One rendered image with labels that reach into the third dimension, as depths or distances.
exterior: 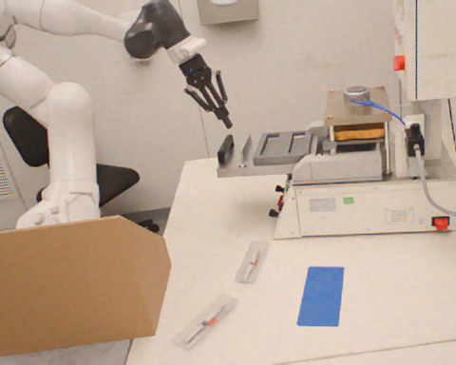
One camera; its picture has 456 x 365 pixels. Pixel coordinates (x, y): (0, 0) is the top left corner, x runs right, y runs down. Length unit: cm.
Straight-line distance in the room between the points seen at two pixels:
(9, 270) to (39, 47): 202
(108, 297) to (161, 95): 192
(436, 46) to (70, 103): 90
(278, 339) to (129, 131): 214
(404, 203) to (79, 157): 87
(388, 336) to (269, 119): 203
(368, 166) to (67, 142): 78
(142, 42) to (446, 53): 81
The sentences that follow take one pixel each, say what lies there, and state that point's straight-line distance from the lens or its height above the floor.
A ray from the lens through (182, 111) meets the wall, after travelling 300.
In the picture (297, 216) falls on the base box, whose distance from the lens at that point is 145.
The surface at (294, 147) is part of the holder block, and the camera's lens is 152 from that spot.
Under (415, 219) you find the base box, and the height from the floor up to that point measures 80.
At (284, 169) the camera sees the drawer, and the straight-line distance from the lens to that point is 144.
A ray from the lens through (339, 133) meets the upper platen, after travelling 140.
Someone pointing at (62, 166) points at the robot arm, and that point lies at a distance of 134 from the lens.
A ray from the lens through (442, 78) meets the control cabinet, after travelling 131.
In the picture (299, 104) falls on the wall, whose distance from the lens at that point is 297.
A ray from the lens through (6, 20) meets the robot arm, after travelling 153.
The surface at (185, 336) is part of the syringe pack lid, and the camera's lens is 121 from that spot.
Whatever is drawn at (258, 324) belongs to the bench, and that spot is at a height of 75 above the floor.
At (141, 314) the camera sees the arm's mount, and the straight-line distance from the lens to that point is 123.
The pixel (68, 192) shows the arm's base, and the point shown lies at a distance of 132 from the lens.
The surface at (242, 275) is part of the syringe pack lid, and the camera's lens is 134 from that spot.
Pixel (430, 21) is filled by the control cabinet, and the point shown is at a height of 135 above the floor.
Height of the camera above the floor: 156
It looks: 26 degrees down
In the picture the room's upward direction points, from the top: 7 degrees counter-clockwise
